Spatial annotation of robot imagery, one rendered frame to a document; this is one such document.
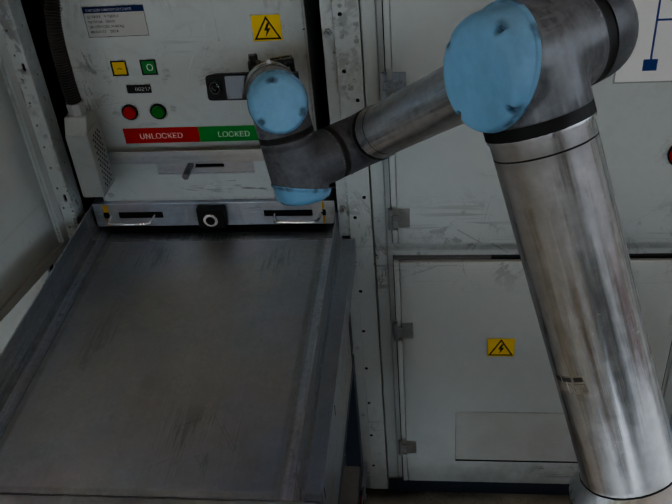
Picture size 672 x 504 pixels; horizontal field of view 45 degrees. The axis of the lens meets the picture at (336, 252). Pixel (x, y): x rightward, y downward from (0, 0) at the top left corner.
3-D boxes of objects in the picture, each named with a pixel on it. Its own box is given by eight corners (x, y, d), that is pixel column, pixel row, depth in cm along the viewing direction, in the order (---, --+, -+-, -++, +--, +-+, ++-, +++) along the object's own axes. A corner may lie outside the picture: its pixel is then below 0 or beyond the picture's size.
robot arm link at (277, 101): (259, 146, 126) (240, 83, 122) (254, 129, 138) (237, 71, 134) (317, 129, 127) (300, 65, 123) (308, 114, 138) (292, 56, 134)
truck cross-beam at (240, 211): (336, 223, 178) (334, 200, 175) (98, 226, 184) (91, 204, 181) (338, 211, 182) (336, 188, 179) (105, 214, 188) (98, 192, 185)
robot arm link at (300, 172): (353, 189, 135) (335, 117, 131) (296, 216, 130) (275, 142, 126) (323, 183, 143) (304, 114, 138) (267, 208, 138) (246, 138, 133)
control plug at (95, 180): (105, 198, 167) (83, 120, 157) (82, 198, 168) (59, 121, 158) (117, 178, 174) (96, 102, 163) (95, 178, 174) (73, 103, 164)
